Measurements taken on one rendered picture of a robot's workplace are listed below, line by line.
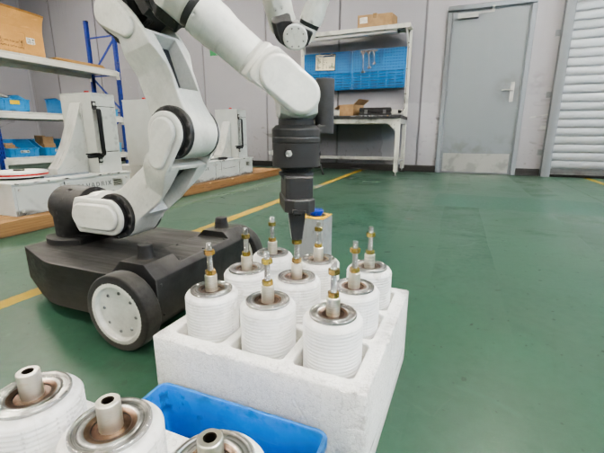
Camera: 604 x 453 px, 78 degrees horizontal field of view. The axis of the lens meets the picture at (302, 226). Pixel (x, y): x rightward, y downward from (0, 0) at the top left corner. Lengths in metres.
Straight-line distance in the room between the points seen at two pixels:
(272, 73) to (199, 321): 0.43
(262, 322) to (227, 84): 6.29
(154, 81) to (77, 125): 1.91
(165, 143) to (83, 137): 2.00
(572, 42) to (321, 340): 5.45
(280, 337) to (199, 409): 0.18
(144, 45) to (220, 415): 0.89
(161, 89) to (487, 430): 1.08
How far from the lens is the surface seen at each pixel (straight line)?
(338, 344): 0.58
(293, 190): 0.66
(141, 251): 1.04
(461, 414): 0.86
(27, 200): 2.62
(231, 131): 4.40
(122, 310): 1.03
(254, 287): 0.77
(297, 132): 0.65
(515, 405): 0.93
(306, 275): 0.75
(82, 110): 3.04
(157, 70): 1.13
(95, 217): 1.30
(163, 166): 1.08
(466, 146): 5.65
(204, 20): 0.67
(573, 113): 5.73
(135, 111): 3.44
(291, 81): 0.64
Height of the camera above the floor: 0.53
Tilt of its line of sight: 14 degrees down
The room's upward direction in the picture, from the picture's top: straight up
